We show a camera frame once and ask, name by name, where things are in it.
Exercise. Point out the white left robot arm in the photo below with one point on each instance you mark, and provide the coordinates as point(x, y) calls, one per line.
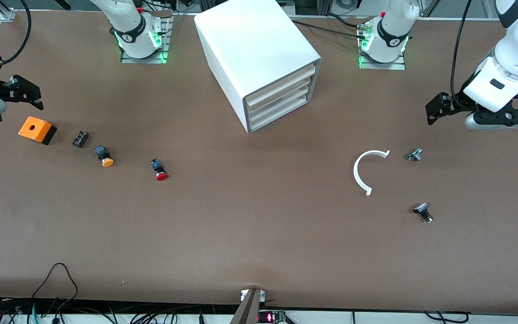
point(391, 27)

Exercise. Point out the black left camera mount bracket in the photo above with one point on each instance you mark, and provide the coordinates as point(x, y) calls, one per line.
point(493, 118)

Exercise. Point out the white post clamp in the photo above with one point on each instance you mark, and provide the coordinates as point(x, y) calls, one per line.
point(263, 295)

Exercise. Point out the orange button enclosure box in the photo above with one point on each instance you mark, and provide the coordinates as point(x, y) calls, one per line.
point(34, 128)

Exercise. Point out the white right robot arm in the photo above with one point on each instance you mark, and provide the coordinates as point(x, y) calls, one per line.
point(140, 31)

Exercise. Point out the red mushroom push button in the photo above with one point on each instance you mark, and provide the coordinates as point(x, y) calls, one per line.
point(160, 172)

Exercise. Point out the yellow mushroom push button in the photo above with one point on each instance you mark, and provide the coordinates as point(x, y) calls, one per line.
point(105, 158)

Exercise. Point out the grey left arm base plate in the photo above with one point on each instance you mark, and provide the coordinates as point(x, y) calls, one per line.
point(394, 66)

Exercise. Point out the black square push button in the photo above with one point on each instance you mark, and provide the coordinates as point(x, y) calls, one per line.
point(422, 210)

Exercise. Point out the dark brown capacitor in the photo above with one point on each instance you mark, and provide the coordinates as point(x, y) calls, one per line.
point(80, 138)

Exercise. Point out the brown camera mount post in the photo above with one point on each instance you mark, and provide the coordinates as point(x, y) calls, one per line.
point(246, 310)

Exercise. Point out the small red LED device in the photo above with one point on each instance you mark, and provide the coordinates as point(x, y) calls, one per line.
point(270, 317)

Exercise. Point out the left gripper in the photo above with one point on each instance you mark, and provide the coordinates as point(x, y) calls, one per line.
point(458, 102)

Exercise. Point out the white semicircular bracket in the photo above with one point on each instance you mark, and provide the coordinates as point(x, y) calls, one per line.
point(356, 173)

